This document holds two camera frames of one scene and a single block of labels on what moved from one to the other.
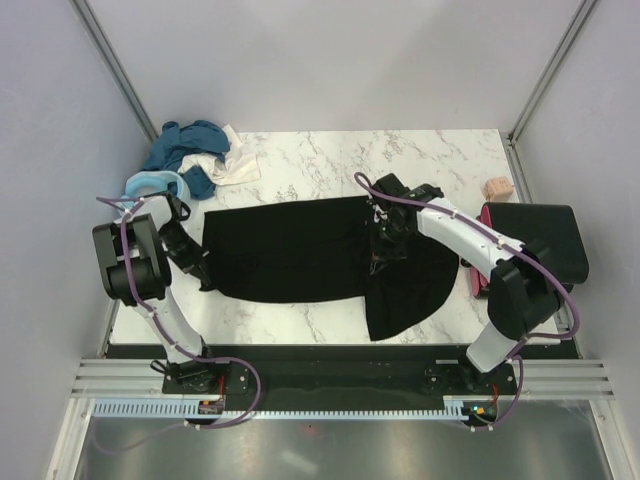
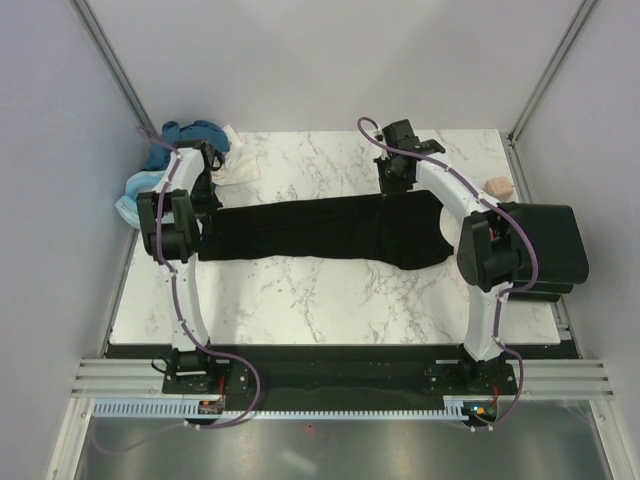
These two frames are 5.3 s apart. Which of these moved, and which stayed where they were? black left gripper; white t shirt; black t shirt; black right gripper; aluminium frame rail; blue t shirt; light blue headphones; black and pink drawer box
Moved: black right gripper; black left gripper; black t shirt
Stayed: light blue headphones; black and pink drawer box; white t shirt; blue t shirt; aluminium frame rail
